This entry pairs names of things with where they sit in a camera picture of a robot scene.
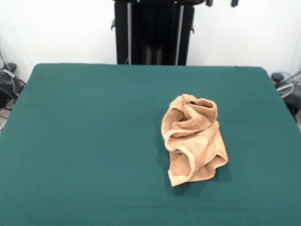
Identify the tan terry towel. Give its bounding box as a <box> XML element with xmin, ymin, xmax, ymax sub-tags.
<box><xmin>160</xmin><ymin>93</ymin><xmax>229</xmax><ymax>188</ymax></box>

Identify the dark floor equipment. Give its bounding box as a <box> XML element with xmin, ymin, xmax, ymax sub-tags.
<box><xmin>281</xmin><ymin>90</ymin><xmax>301</xmax><ymax>123</ymax></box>

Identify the dark green table cloth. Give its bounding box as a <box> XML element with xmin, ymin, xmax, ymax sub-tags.
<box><xmin>0</xmin><ymin>63</ymin><xmax>301</xmax><ymax>226</ymax></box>

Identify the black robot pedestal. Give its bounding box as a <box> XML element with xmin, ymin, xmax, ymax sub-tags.
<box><xmin>110</xmin><ymin>0</ymin><xmax>203</xmax><ymax>66</ymax></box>

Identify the black cable bundle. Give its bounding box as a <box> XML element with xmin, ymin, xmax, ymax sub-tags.
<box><xmin>0</xmin><ymin>69</ymin><xmax>26</xmax><ymax>110</ymax></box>

